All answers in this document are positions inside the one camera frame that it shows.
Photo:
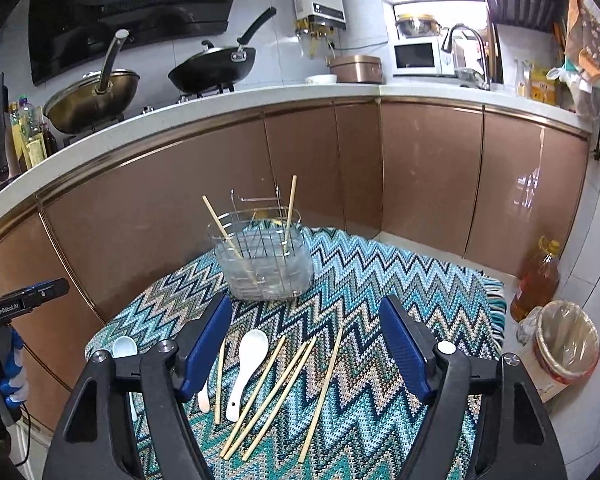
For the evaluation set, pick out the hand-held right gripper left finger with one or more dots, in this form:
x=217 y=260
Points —
x=210 y=345

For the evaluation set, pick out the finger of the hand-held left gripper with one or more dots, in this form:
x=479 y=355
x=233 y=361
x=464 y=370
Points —
x=45 y=291

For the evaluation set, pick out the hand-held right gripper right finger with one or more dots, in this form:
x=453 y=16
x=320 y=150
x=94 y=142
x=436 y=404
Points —
x=402 y=347

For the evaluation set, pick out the wooden chopstick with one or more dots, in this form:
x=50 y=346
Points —
x=220 y=225
x=270 y=397
x=280 y=397
x=292 y=200
x=220 y=380
x=254 y=395
x=320 y=395

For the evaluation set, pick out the large white ceramic spoon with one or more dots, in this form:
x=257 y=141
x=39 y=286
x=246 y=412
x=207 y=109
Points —
x=252 y=347

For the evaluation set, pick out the clear utensil drainer basket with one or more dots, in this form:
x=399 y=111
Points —
x=270 y=275

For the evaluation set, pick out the person's left hand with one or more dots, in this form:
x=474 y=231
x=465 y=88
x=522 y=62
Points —
x=10 y=390

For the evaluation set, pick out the zigzag tablecloth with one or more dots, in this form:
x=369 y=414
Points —
x=360 y=280

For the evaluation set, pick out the copper kitchen cabinet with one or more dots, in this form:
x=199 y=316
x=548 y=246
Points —
x=180 y=200

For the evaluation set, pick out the large cooking oil bottle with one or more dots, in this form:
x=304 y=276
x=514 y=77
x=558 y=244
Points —
x=535 y=280

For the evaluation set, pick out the dark sauce bottle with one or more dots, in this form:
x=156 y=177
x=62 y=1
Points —
x=50 y=140

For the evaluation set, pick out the yellow oil bottle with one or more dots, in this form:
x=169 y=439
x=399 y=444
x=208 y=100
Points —
x=19 y=140

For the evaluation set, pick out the purple cap bottle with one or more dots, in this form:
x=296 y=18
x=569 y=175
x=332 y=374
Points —
x=32 y=130

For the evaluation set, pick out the trash bin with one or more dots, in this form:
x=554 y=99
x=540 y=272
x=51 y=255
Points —
x=565 y=360

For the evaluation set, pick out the golden wok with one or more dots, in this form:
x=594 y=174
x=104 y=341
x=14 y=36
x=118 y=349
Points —
x=90 y=100

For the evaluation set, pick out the gas stove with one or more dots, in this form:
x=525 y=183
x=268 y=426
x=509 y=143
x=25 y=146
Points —
x=200 y=96

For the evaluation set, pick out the black wok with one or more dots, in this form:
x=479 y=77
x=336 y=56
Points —
x=210 y=70

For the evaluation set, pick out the white bowl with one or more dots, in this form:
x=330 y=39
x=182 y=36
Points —
x=321 y=79

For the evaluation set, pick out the copper rice cooker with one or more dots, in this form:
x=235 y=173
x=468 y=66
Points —
x=355 y=70

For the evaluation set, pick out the clear spray bottle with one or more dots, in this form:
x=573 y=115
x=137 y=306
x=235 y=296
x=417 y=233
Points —
x=522 y=82

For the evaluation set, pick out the white microwave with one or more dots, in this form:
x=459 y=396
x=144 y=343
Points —
x=415 y=56

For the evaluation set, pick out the metal faucet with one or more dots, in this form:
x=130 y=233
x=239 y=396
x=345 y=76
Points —
x=485 y=67

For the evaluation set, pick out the yellow detergent bottle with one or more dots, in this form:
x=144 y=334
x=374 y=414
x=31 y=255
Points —
x=542 y=87

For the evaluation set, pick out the plastic bag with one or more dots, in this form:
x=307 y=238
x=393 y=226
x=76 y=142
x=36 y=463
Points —
x=582 y=95

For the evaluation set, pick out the metal bowls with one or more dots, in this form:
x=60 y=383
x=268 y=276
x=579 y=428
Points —
x=417 y=26

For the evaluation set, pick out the patterned hanging cloth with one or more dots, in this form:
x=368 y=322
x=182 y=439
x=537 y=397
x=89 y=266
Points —
x=590 y=40

